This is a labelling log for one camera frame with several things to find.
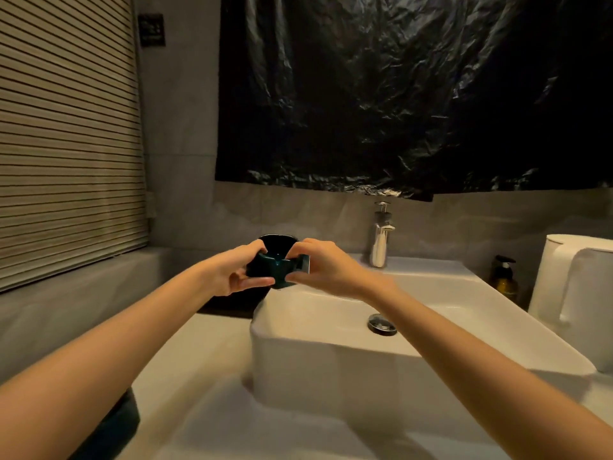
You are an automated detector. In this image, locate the chrome sink drain stopper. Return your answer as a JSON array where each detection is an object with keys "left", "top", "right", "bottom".
[{"left": 367, "top": 313, "right": 398, "bottom": 337}]

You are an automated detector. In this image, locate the chrome faucet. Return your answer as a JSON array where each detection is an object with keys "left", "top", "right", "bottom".
[{"left": 368, "top": 201, "right": 396, "bottom": 269}]

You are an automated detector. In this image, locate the person's right forearm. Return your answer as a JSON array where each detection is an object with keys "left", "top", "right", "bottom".
[{"left": 372, "top": 278, "right": 613, "bottom": 460}]

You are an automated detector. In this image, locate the person's left forearm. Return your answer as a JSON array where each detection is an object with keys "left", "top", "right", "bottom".
[{"left": 0, "top": 258, "right": 214, "bottom": 460}]

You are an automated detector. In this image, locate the dark round container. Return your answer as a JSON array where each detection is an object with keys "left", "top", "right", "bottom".
[{"left": 69, "top": 387, "right": 140, "bottom": 460}]

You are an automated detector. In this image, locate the white ceramic sink basin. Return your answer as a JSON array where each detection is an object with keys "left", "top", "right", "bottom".
[{"left": 249, "top": 254, "right": 597, "bottom": 443}]

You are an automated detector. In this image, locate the amber pump soap bottle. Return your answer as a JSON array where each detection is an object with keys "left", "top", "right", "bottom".
[{"left": 490, "top": 255, "right": 519, "bottom": 303}]

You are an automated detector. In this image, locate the dark wall switch plate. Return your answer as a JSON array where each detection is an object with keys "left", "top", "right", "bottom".
[{"left": 137, "top": 13, "right": 166, "bottom": 48}]

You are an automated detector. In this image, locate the person's left hand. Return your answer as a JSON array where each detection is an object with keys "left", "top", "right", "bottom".
[{"left": 205, "top": 239, "right": 276, "bottom": 298}]

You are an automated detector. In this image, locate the beige slatted window blind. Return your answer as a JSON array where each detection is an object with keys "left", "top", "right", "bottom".
[{"left": 0, "top": 0, "right": 149, "bottom": 293}]

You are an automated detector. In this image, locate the dark teal plastic holder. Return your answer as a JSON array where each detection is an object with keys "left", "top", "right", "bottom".
[{"left": 257, "top": 251, "right": 311, "bottom": 290}]

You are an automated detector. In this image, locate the black cup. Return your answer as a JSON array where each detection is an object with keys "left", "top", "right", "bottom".
[{"left": 246, "top": 234, "right": 299, "bottom": 289}]

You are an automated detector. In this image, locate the white electric kettle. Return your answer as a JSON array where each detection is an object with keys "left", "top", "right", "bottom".
[{"left": 528, "top": 234, "right": 613, "bottom": 374}]

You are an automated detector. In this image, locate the black plastic sheet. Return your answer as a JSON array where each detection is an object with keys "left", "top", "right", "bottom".
[{"left": 215, "top": 0, "right": 613, "bottom": 203}]

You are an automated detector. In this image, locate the person's right hand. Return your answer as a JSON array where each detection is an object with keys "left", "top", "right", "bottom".
[{"left": 284, "top": 238, "right": 385, "bottom": 303}]

